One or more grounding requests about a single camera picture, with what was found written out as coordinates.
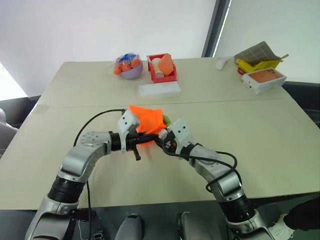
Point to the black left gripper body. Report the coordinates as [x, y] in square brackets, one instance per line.
[133, 142]

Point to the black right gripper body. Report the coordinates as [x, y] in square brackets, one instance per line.
[170, 143]

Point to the orange fabric pouch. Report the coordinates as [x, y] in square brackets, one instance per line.
[150, 120]

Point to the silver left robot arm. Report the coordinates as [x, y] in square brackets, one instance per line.
[80, 157]

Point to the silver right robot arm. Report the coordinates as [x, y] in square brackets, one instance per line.
[225, 185]

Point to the green soft item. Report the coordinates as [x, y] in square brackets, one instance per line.
[167, 120]

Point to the clear plastic box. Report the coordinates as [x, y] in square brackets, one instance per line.
[160, 90]

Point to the red plastic bin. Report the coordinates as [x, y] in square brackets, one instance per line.
[162, 79]

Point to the orange sponge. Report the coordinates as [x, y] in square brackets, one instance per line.
[166, 65]

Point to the white tape roll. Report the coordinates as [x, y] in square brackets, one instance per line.
[156, 65]

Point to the purple bowl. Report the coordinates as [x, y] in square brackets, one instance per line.
[132, 73]

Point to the dark gray rounded shape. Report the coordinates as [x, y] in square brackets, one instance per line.
[130, 227]

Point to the clear bag of orange items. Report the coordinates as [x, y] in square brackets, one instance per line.
[125, 65]

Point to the white computer mouse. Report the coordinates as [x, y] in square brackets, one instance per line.
[221, 64]

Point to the small red item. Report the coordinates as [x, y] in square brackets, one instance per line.
[240, 71]

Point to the white phone box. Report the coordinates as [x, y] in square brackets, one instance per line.
[265, 77]

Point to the yellow plastic bin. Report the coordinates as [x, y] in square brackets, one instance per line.
[260, 66]

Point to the gray woven mat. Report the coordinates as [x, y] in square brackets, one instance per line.
[257, 52]

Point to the white sneaker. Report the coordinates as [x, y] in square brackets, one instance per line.
[281, 226]

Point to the person in black clothing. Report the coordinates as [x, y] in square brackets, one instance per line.
[303, 215]

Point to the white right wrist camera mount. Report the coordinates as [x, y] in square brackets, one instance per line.
[181, 131]

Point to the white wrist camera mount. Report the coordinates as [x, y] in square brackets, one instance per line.
[127, 123]
[181, 131]

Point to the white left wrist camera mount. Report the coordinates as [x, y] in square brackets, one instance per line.
[127, 123]

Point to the dark window frame post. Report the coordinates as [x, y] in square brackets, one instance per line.
[212, 30]

